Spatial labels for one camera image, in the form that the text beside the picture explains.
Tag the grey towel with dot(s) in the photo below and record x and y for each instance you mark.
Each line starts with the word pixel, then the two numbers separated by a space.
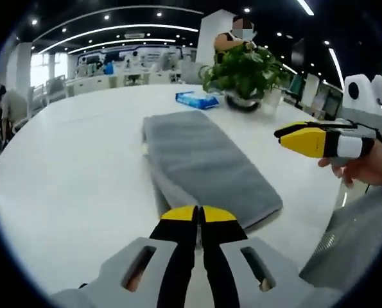
pixel 203 163

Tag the person's right hand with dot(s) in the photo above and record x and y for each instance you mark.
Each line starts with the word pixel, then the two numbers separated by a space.
pixel 373 170

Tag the clear plastic cup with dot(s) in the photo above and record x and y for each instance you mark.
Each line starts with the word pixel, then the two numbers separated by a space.
pixel 272 101

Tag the black hanging monitor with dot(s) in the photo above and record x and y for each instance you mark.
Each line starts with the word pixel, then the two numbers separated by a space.
pixel 298 53

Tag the potted green plant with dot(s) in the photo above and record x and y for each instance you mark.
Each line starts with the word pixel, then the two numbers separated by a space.
pixel 245 70

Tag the blue wipes packet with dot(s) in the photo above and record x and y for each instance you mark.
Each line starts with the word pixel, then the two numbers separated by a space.
pixel 197 100

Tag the white office chair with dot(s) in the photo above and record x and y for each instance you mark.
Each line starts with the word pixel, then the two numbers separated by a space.
pixel 190 70
pixel 56 88
pixel 36 97

